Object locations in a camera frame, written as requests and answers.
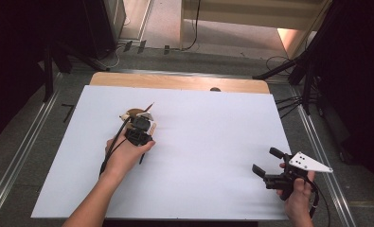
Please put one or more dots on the grey cabinet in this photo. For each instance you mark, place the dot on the grey cabinet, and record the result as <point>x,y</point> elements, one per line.
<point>118,15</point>

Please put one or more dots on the black curtain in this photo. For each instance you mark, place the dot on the black curtain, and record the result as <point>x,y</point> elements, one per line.
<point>358,78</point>
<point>14,63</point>

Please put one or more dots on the small black floor bracket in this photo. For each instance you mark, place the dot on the small black floor bracket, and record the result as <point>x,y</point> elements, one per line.
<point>166,49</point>
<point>128,46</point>
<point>142,46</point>

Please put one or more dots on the black tripod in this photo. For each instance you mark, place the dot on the black tripod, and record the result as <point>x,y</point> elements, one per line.
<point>307,91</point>

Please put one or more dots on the metal floor rail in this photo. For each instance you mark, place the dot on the metal floor rail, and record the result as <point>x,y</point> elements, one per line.
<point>33,132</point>
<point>314,138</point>

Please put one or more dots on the white table mat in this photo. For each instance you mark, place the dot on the white table mat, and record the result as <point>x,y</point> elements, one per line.
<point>200,142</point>

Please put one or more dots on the wooden animal pen cup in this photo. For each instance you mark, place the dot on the wooden animal pen cup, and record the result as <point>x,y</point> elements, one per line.
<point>134,111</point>

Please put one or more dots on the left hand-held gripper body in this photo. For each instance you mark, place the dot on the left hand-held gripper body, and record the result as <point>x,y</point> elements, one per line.
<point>138,129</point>

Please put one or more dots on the light wooden shelf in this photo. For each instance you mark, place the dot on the light wooden shelf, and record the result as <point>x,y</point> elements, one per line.
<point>238,12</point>

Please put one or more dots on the black metal stand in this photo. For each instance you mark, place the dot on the black metal stand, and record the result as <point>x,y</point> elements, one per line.
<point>49,78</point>

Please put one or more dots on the wooden table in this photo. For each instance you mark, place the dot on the wooden table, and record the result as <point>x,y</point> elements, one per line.
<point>175,81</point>

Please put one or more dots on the person's left hand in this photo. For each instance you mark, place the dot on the person's left hand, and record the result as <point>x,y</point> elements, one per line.
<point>124,157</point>

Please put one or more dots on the person's right hand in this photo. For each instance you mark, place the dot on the person's right hand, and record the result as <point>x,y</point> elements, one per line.
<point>299,198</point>

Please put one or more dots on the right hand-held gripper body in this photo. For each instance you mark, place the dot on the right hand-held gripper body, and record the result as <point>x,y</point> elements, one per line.
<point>285,181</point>

